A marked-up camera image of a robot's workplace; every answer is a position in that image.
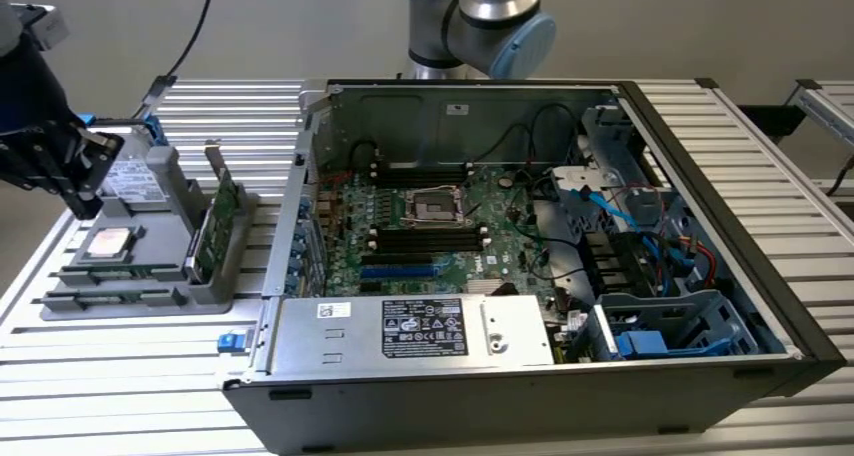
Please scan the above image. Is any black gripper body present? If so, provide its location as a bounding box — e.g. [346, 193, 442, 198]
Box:
[0, 43, 80, 181]

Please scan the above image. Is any black RAM slot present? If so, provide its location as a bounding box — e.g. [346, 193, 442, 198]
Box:
[370, 227, 493, 237]
[370, 233, 493, 243]
[370, 162, 470, 171]
[370, 173, 470, 182]
[370, 168, 470, 177]
[370, 245, 493, 255]
[370, 239, 493, 249]
[370, 178, 470, 188]

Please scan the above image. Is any silver hard disk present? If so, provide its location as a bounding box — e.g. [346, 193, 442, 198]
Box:
[96, 134, 177, 203]

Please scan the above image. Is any CPU chip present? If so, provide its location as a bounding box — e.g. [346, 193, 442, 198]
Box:
[75, 225, 147, 266]

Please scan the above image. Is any green graphics card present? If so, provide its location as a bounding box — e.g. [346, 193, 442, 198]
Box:
[185, 137, 243, 283]

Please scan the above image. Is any grey parts rack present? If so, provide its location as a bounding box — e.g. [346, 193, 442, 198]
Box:
[39, 144, 263, 322]

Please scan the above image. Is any long black expansion slot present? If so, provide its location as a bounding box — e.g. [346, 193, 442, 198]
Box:
[359, 253, 435, 268]

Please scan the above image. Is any blue expansion slot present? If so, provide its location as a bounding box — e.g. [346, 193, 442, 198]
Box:
[359, 265, 435, 280]

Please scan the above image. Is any silver power supply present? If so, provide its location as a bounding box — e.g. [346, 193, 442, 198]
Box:
[265, 294, 560, 373]

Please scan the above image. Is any metal CPU socket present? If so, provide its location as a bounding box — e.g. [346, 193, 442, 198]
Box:
[395, 183, 481, 231]

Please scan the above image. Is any green motherboard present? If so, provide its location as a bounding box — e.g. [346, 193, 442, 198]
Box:
[293, 163, 600, 330]

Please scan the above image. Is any silver chipset heat sink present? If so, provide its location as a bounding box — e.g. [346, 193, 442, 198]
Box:
[465, 280, 523, 298]

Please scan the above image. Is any black open PC case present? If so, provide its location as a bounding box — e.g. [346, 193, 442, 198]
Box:
[219, 77, 849, 456]

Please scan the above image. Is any grey metal drive cage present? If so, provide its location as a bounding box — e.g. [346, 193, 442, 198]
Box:
[550, 104, 673, 230]

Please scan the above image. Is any grey blue disk bay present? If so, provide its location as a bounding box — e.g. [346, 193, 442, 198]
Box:
[590, 289, 764, 363]

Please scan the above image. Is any metal slat side table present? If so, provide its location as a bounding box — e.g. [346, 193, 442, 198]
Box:
[785, 78, 854, 150]

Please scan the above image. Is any blue disk bracket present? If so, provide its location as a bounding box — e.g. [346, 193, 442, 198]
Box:
[142, 113, 167, 151]

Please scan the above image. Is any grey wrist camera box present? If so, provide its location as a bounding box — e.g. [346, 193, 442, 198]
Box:
[11, 3, 71, 52]

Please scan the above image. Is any long black cable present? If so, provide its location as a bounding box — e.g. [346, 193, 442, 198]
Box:
[130, 0, 221, 125]

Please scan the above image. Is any black looped wire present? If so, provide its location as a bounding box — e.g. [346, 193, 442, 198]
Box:
[497, 103, 582, 170]

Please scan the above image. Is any blue data wire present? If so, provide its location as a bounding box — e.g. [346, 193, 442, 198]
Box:
[572, 186, 682, 297]

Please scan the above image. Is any red wire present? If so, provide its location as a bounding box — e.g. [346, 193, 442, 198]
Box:
[690, 243, 721, 288]

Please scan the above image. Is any short dark cable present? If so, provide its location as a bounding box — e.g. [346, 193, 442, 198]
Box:
[826, 154, 854, 197]

